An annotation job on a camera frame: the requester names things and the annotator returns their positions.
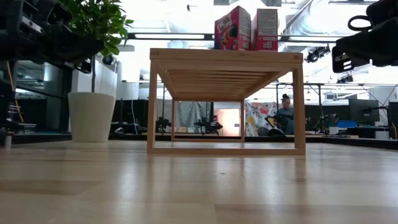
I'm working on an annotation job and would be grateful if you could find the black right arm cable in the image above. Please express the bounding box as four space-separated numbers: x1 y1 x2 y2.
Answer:
347 14 374 32

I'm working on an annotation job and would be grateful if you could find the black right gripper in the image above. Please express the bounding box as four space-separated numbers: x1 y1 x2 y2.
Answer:
331 18 398 74

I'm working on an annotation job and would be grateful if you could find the colourful fruit print cloth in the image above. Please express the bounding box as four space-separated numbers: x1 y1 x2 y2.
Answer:
244 101 278 137

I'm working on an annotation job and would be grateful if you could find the small grey cup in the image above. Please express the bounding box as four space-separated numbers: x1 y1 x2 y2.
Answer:
2 132 14 149

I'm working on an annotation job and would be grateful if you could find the black computer monitor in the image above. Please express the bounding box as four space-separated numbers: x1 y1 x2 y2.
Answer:
348 98 381 126
387 101 398 140

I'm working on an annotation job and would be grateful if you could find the pink board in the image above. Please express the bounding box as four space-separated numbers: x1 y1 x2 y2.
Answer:
214 108 242 137

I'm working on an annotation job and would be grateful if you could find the white cabinet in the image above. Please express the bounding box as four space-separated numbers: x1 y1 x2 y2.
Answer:
72 67 118 97

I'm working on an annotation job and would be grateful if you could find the grey cloth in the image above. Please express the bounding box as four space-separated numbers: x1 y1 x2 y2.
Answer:
155 100 211 129

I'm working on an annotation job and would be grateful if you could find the person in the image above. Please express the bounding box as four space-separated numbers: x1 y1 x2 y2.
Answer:
275 93 295 135

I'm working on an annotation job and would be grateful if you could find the blue bin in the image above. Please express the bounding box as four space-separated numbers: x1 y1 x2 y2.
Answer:
336 120 358 129

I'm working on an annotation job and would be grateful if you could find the yellow cable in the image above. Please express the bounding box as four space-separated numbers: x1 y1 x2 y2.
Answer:
6 62 25 123

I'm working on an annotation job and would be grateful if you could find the black ceiling spotlight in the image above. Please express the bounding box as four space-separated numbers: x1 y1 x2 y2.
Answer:
336 74 354 84
304 45 331 64

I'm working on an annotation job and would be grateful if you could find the silver ventilation duct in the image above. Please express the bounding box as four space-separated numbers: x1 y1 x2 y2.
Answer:
275 0 374 65

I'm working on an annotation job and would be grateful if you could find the green plant in white pot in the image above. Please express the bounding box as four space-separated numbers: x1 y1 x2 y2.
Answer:
58 0 134 143

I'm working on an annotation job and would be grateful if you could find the dark glass cabinet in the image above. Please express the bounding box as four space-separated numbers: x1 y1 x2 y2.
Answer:
0 58 76 138

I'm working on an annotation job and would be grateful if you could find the black ceiling light rail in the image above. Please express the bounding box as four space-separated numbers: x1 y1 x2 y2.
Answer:
126 32 354 44

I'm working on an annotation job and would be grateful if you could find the red Froot Loops box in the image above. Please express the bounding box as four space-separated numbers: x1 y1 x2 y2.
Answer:
251 7 279 52
213 5 252 51

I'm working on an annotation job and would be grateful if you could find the wooden slatted shelf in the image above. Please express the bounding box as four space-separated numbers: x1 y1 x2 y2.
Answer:
146 47 307 156

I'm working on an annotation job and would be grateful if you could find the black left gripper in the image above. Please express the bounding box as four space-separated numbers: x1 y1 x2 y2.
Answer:
37 27 106 75

